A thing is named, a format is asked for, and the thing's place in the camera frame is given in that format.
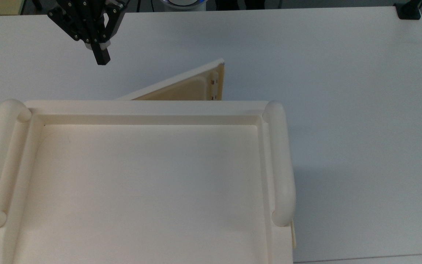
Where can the black table clamp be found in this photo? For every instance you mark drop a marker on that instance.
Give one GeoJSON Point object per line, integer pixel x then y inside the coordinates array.
{"type": "Point", "coordinates": [408, 10]}

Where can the cream cabinet door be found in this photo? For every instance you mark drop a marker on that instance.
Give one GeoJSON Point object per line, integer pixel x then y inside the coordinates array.
{"type": "Point", "coordinates": [185, 86]}

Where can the cream cabinet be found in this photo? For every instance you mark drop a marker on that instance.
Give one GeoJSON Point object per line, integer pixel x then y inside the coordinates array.
{"type": "Point", "coordinates": [141, 190]}

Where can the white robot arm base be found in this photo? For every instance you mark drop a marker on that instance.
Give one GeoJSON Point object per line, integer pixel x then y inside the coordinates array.
{"type": "Point", "coordinates": [181, 4]}

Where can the thin cream cabinet side panel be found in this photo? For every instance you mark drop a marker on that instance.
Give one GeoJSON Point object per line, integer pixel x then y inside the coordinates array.
{"type": "Point", "coordinates": [293, 234]}

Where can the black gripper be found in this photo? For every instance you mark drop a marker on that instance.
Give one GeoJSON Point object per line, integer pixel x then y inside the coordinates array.
{"type": "Point", "coordinates": [86, 18]}

